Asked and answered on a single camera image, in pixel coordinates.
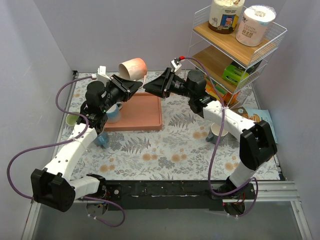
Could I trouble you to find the pink mug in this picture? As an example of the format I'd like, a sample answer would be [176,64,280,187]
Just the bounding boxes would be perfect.
[118,58,148,84]

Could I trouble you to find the blue white gradient mug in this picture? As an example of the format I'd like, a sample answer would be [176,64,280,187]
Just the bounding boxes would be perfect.
[106,102,123,124]

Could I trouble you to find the blue butterfly mug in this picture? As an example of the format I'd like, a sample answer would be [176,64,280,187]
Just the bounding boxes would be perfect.
[93,131,109,149]

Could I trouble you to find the green ceramic mug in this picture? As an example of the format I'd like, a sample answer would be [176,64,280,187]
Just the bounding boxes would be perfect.
[65,114,79,127]

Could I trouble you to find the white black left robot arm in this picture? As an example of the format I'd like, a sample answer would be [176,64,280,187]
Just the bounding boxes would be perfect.
[30,75,143,212]

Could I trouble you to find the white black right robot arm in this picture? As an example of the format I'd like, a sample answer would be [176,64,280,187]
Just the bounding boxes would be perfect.
[143,67,278,199]

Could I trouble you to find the terracotta pink tray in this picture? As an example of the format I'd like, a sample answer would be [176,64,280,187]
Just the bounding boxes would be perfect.
[104,92,163,132]

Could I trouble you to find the orange sponge pack right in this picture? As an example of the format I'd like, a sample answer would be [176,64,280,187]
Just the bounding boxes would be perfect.
[205,79,239,106]

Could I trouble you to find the green tissue box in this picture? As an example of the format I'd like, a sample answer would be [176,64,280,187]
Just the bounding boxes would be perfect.
[222,61,262,86]

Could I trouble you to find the floral tablecloth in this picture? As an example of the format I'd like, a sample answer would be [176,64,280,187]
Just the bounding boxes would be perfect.
[49,71,282,181]

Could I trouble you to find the brown cartoon tissue roll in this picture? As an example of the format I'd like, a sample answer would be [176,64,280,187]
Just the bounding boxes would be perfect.
[208,0,245,35]

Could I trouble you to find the blue brown chips bag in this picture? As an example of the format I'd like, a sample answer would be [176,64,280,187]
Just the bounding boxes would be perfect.
[232,106,278,144]

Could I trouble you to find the pink toilet paper roll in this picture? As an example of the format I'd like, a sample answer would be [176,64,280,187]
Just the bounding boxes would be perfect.
[235,5,277,47]

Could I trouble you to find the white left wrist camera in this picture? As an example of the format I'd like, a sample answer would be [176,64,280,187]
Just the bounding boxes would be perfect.
[91,65,111,85]

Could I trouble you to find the white wire shelf rack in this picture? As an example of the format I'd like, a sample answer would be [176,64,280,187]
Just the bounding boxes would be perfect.
[187,6,287,108]

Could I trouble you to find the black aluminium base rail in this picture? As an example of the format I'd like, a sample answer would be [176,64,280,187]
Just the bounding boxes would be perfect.
[31,179,301,212]

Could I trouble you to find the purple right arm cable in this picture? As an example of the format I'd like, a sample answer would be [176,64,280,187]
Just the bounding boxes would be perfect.
[183,56,259,218]

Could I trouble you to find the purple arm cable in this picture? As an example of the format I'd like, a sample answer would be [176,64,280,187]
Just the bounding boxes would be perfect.
[6,74,126,228]
[183,56,259,218]

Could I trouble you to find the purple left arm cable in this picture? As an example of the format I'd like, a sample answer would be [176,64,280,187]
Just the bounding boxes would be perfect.
[6,74,126,228]

